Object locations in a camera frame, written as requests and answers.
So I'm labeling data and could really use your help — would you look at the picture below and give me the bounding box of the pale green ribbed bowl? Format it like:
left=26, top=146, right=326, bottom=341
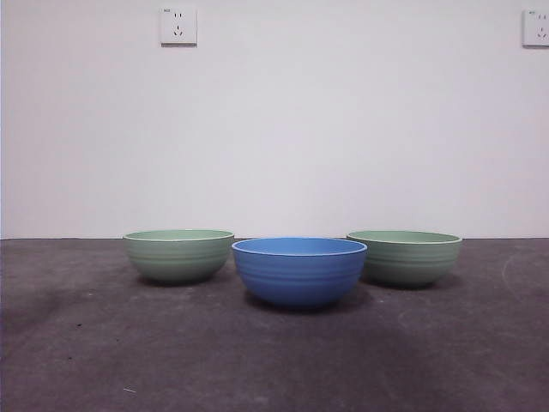
left=123, top=228, right=236, bottom=286
left=346, top=229, right=464, bottom=290

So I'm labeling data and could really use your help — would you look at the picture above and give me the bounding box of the blue ribbed bowl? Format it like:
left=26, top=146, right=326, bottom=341
left=231, top=236, right=368, bottom=309

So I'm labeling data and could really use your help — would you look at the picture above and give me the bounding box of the white wall socket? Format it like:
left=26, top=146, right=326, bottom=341
left=160, top=5, right=199, bottom=47
left=522, top=9, right=549, bottom=49

